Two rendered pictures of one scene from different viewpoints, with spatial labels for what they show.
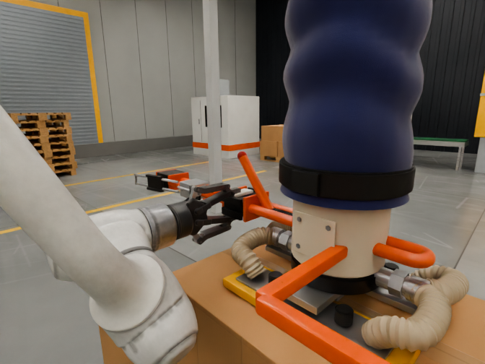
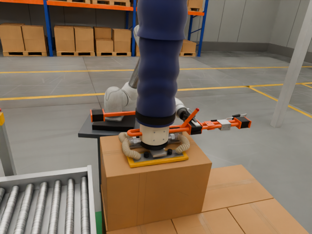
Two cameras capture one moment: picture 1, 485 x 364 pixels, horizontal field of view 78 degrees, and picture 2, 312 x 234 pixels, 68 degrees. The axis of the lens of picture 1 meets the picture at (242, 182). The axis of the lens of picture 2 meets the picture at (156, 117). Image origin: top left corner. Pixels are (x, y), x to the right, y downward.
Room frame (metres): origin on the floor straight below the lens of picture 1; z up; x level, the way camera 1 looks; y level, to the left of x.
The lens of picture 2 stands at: (1.02, -1.26, 1.74)
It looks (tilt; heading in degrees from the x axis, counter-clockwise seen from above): 26 degrees down; 114
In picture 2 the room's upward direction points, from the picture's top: 5 degrees clockwise
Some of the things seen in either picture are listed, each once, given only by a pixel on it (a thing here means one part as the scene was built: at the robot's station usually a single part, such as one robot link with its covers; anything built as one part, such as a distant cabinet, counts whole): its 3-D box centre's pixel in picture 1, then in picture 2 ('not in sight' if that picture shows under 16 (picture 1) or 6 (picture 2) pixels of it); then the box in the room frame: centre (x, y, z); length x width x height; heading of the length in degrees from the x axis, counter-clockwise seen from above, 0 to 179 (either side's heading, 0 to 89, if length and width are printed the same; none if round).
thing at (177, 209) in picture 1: (187, 217); (185, 115); (0.61, 0.12, 1.08); 0.09 x 0.07 x 0.08; 134
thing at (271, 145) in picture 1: (289, 143); not in sight; (7.95, -1.26, 0.45); 1.21 x 1.02 x 0.90; 46
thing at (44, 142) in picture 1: (37, 144); not in sight; (6.39, 4.34, 0.65); 1.29 x 1.10 x 1.30; 46
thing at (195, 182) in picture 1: (195, 188); (223, 124); (0.86, 0.14, 1.08); 0.07 x 0.07 x 0.04; 44
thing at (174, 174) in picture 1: (172, 179); (242, 122); (0.97, 0.23, 1.08); 0.08 x 0.07 x 0.05; 44
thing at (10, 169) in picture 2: not in sight; (10, 173); (-0.52, -0.44, 0.50); 0.07 x 0.07 x 1.00; 43
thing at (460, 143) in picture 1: (431, 152); not in sight; (6.81, -4.33, 0.32); 1.25 x 0.50 x 0.64; 46
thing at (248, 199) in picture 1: (245, 202); (193, 126); (0.71, -0.01, 1.08); 0.10 x 0.08 x 0.06; 134
